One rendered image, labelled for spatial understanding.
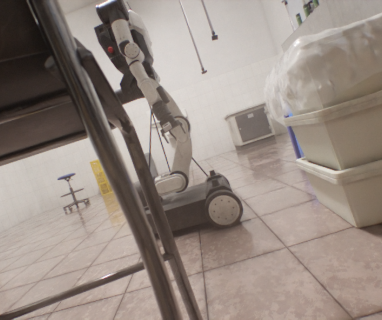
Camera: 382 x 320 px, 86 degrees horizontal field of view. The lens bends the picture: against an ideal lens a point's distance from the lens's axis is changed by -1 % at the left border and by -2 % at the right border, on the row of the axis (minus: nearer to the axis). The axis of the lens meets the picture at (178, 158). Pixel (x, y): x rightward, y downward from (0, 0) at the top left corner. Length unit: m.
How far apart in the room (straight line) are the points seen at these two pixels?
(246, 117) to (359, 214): 3.82
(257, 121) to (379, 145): 3.82
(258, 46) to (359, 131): 5.06
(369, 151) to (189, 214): 0.84
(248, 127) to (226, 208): 3.57
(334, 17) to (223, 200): 1.20
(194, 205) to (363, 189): 0.74
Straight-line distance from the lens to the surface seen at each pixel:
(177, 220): 1.25
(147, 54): 1.45
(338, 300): 0.74
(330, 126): 0.89
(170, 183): 1.33
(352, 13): 1.70
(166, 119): 1.15
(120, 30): 1.33
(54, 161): 6.22
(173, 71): 5.45
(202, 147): 5.15
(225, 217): 1.18
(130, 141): 0.44
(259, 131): 4.69
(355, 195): 0.96
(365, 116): 0.94
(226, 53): 5.64
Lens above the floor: 0.49
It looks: 3 degrees down
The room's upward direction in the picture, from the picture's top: 19 degrees counter-clockwise
